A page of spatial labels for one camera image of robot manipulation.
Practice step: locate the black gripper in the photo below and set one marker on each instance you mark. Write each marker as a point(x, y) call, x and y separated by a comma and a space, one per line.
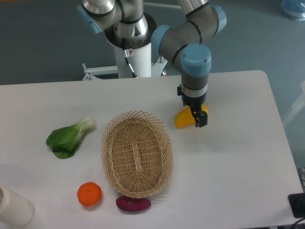
point(194, 99)

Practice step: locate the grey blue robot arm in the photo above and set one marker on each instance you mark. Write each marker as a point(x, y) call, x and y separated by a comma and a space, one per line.
point(183, 47)

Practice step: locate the woven wicker basket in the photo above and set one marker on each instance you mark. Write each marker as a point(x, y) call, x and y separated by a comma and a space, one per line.
point(137, 154)

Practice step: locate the purple sweet potato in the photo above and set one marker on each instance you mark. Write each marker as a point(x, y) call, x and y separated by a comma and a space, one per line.
point(132, 204)

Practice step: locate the black device at edge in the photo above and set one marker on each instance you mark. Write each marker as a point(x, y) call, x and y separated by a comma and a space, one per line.
point(297, 204)

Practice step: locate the orange tangerine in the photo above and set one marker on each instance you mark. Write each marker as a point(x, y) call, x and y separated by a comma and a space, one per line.
point(89, 194)

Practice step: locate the green bok choy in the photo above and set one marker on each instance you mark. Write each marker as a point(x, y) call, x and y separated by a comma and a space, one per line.
point(65, 141)

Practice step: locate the blue object in corner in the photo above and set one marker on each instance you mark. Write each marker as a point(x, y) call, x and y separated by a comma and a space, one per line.
point(295, 9)

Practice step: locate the white cylindrical bottle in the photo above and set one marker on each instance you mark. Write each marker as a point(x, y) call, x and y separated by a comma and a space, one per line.
point(15, 209)

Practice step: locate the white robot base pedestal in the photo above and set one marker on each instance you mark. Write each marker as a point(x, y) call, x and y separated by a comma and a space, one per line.
point(133, 52)

